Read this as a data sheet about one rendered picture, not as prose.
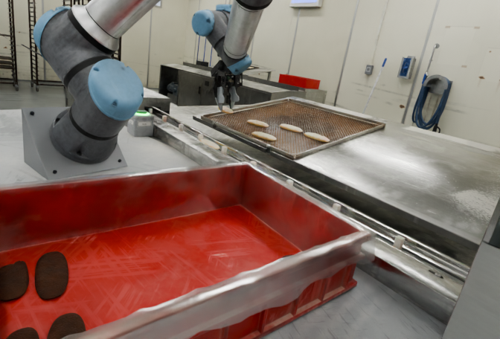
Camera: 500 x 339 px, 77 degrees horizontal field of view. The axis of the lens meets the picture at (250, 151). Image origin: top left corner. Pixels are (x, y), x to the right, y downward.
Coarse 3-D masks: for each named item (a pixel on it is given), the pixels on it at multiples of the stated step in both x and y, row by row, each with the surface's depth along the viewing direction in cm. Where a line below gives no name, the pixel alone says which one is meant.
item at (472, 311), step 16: (496, 208) 29; (496, 224) 29; (496, 240) 32; (480, 256) 30; (496, 256) 29; (480, 272) 30; (496, 272) 29; (464, 288) 31; (480, 288) 30; (496, 288) 29; (464, 304) 31; (480, 304) 30; (496, 304) 29; (464, 320) 31; (480, 320) 30; (496, 320) 29; (448, 336) 32; (464, 336) 31; (480, 336) 30; (496, 336) 29
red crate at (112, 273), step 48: (96, 240) 51; (144, 240) 53; (192, 240) 55; (240, 240) 57; (288, 240) 60; (96, 288) 41; (144, 288) 42; (192, 288) 44; (336, 288) 47; (0, 336) 33; (240, 336) 36
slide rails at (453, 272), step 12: (144, 108) 146; (168, 120) 129; (192, 132) 116; (348, 216) 68; (372, 228) 64; (408, 252) 58; (420, 252) 58; (432, 264) 55; (444, 264) 55; (456, 276) 52
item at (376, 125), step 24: (216, 120) 122; (240, 120) 123; (288, 120) 124; (312, 120) 124; (336, 120) 125; (360, 120) 125; (264, 144) 98; (288, 144) 100; (312, 144) 100; (336, 144) 101
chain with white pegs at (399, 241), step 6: (30, 48) 408; (180, 126) 117; (198, 138) 108; (222, 150) 97; (252, 162) 87; (288, 180) 78; (336, 204) 68; (396, 240) 58; (402, 240) 57; (396, 246) 58; (402, 246) 58
